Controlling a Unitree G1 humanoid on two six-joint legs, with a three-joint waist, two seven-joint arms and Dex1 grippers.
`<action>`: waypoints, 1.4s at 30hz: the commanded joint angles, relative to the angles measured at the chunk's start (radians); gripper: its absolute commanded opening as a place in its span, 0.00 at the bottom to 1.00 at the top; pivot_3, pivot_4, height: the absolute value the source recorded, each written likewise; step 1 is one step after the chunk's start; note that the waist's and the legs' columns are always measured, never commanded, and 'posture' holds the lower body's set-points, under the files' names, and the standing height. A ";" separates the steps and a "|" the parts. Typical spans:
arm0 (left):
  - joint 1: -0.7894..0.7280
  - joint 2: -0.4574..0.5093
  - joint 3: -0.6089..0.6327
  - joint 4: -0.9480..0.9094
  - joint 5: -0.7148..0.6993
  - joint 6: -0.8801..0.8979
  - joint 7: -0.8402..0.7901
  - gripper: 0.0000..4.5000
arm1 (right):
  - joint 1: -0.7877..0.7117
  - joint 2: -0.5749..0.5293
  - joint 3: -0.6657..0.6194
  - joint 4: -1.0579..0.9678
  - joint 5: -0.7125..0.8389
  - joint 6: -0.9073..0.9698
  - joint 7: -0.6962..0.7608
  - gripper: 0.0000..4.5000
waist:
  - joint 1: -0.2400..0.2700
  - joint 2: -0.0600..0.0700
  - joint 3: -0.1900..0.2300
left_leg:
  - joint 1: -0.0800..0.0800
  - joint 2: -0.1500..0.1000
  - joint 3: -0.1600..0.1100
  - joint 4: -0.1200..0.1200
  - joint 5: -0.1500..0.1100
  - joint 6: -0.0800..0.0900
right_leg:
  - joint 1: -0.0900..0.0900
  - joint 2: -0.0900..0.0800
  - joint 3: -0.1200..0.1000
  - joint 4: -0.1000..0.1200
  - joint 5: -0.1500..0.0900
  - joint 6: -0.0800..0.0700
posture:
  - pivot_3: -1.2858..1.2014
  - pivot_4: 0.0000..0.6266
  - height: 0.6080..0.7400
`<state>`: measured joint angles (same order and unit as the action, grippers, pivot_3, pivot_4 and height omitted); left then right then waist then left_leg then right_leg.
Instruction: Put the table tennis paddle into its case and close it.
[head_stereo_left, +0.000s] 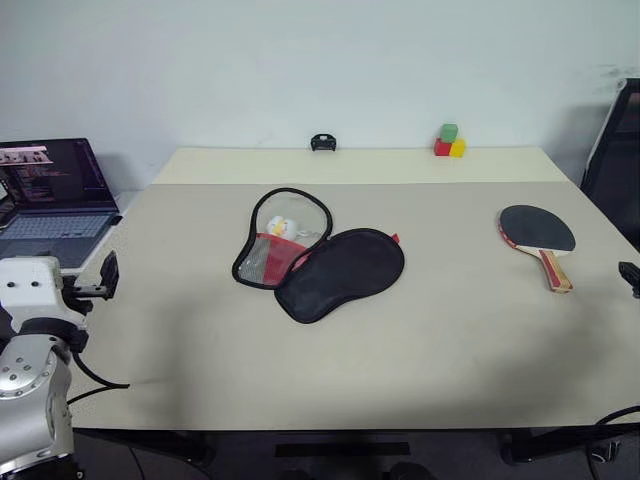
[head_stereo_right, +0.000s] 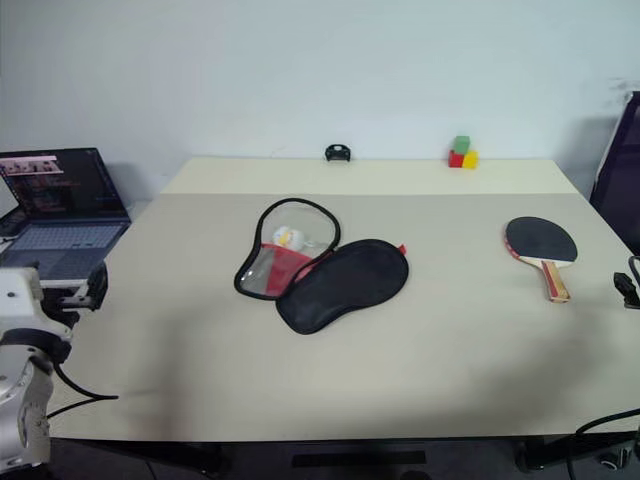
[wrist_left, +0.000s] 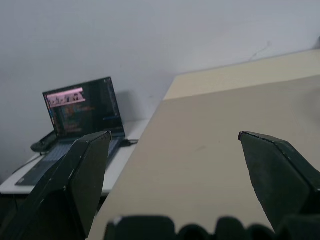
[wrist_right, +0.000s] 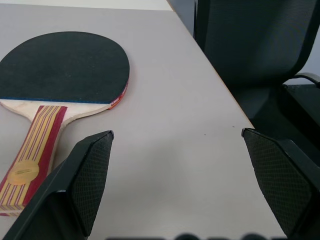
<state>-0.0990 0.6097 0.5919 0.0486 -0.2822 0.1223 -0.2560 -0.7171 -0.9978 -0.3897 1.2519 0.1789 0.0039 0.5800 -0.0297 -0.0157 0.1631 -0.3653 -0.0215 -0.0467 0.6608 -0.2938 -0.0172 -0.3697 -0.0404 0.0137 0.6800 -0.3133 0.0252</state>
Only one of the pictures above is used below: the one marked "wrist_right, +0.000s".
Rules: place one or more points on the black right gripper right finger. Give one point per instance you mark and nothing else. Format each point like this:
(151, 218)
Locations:
(282, 180)

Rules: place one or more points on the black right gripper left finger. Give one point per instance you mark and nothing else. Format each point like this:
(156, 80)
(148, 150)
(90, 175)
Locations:
(75, 185)

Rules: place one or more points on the table tennis paddle black rubber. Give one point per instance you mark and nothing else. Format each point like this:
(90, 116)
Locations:
(62, 65)

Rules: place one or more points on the black mesh office chair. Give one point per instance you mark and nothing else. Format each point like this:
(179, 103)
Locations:
(250, 50)

